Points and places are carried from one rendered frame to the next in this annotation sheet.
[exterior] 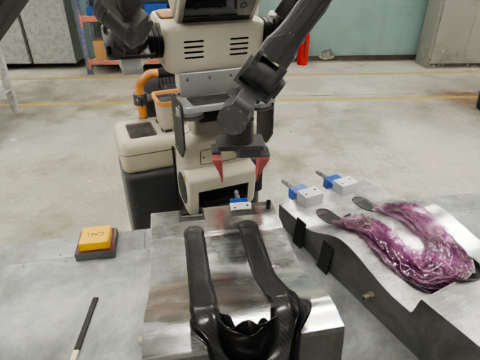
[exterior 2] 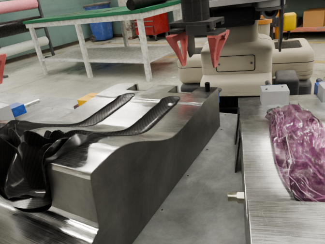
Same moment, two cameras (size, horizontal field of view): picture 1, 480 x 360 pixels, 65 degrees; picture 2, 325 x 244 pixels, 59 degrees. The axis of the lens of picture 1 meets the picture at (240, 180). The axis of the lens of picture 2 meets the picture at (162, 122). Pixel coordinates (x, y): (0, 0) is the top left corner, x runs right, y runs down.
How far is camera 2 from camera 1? 49 cm
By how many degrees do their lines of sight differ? 39
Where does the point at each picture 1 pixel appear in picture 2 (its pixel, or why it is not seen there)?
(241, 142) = (188, 18)
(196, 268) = (99, 118)
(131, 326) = not seen: hidden behind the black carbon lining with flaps
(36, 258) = (61, 106)
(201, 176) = (212, 80)
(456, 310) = (288, 235)
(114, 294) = not seen: hidden behind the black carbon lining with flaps
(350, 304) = (229, 206)
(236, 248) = (140, 112)
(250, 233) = (167, 106)
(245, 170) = (258, 81)
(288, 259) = (169, 129)
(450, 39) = not seen: outside the picture
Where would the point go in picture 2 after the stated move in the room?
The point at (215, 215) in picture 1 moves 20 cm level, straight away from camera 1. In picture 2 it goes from (156, 89) to (200, 64)
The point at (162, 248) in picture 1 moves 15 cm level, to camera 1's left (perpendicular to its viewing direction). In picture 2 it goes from (95, 101) to (58, 93)
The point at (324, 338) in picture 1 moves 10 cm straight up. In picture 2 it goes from (72, 180) to (42, 91)
